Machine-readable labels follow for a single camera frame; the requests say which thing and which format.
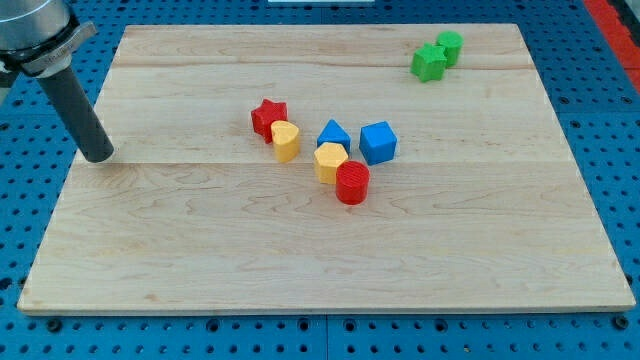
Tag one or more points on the red star block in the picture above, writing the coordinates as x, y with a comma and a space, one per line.
265, 114

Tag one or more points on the green star block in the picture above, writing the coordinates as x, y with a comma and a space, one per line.
429, 62

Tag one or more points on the wooden board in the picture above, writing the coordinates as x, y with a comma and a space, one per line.
482, 210

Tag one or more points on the yellow hexagon block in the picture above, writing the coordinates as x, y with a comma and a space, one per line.
327, 158

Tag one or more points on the red cylinder block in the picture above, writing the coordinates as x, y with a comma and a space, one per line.
352, 182

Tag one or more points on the blue triangle block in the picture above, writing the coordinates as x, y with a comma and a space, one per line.
334, 133

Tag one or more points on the yellow heart block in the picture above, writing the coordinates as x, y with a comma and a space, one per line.
286, 140

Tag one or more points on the blue cube block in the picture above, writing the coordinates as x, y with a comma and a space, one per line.
377, 143

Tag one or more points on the green cylinder block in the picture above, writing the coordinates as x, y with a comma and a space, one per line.
452, 42

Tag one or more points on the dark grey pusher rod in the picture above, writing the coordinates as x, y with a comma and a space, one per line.
68, 98

